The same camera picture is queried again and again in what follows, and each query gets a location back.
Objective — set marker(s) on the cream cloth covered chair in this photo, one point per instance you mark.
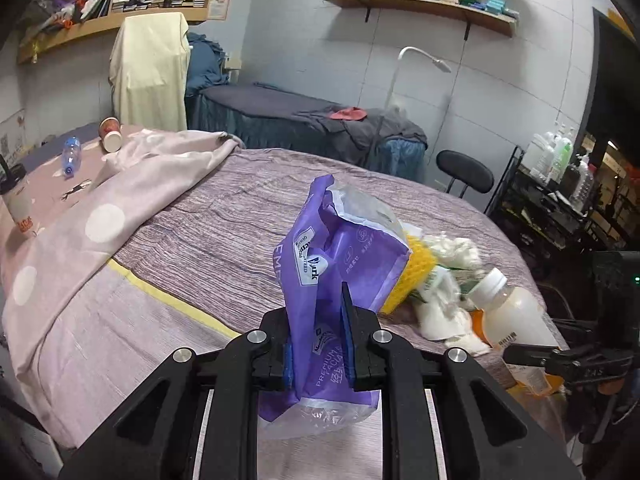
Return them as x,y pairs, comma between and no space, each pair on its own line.
148,68

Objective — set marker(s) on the white plastic drink bottle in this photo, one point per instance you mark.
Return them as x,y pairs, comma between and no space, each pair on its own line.
512,314

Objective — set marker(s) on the white pump bottles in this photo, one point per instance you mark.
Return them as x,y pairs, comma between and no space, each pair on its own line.
553,160

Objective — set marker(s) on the black mesh rolling cart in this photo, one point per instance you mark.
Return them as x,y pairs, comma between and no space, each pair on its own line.
542,223

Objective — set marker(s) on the black round stool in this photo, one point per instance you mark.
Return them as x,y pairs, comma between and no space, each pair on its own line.
466,169

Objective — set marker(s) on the massage bed blue skirt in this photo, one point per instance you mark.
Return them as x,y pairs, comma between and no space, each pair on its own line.
263,117

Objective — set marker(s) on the red paper cup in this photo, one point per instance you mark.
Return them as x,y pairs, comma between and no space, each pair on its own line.
110,134

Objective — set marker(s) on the yellow mesh sponge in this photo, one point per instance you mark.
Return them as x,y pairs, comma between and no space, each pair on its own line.
420,264

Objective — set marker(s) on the purple plastic snack bag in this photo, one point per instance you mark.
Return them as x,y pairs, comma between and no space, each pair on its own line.
342,238

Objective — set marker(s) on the red cloth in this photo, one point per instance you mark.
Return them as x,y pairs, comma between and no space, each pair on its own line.
349,114

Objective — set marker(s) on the large bed striped cover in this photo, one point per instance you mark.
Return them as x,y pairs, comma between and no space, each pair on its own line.
199,272

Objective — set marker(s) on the white gooseneck floor lamp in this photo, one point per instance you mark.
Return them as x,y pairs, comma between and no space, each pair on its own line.
420,76

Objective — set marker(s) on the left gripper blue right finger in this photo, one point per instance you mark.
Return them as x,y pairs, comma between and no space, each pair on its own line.
347,332

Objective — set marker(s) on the black lid drink cup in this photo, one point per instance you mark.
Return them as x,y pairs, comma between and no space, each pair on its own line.
15,195

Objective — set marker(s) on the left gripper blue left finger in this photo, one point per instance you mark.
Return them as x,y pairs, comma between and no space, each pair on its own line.
288,374

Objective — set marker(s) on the blue cloth pile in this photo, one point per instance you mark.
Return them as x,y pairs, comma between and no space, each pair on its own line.
206,67

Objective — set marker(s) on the lower wooden wall shelf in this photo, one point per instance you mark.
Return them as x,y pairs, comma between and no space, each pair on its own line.
472,14

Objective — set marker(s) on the clear blue water bottle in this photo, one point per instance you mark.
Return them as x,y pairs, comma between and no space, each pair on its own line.
71,157

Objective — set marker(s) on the white tissue paper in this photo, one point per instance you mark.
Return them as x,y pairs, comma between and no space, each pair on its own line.
442,312

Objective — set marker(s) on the small black tool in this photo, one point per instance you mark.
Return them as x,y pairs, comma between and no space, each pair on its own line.
76,189

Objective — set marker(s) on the pink polka dot blanket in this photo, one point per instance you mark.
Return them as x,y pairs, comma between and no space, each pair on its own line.
148,173

